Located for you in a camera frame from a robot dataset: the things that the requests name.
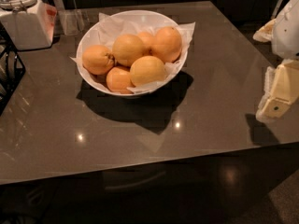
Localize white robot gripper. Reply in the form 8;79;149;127
253;0;299;123

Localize white paper bowl liner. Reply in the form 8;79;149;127
70;12;196;95

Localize small orange at back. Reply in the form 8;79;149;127
137;32;153;55

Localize clear plastic container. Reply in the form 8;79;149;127
58;9;89;35

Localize red and white packet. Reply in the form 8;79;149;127
44;4;57;38

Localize white ceramic clip-top jar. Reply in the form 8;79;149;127
0;0;53;50

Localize black wire rack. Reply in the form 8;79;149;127
0;25;26;115

